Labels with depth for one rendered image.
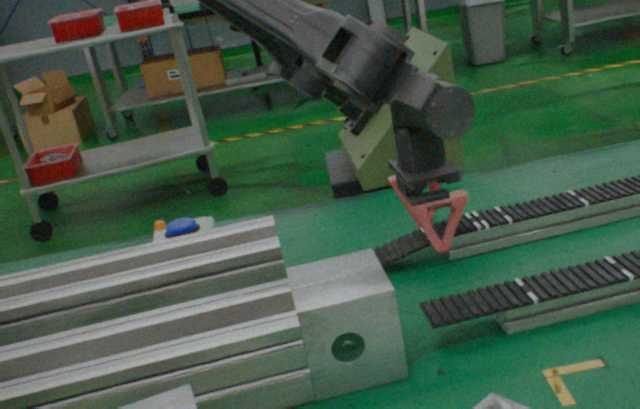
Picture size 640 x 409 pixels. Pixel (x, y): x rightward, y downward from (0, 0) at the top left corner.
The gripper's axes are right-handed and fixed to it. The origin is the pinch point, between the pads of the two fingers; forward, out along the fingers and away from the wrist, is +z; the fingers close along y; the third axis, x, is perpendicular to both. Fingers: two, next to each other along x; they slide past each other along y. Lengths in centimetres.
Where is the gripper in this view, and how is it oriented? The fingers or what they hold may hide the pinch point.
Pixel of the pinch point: (432, 233)
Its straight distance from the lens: 94.4
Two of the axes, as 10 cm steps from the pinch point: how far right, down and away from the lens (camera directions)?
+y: 1.9, 3.2, -9.3
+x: 9.7, -2.2, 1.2
